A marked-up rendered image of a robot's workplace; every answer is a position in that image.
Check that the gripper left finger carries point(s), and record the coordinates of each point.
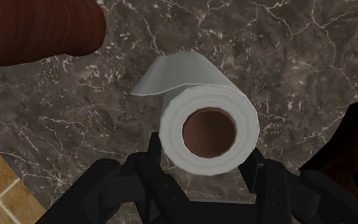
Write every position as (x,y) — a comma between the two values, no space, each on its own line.
(154,186)

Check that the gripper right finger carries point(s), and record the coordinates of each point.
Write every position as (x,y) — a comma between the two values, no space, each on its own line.
(274,192)

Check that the dark brown rounded object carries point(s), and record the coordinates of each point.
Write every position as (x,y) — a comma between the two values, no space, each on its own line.
(355,145)

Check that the white toilet paper roll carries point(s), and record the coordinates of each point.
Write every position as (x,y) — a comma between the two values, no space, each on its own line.
(197,102)

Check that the reddish brown rounded wooden object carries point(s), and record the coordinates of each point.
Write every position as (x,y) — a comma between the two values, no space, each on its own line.
(36,28)

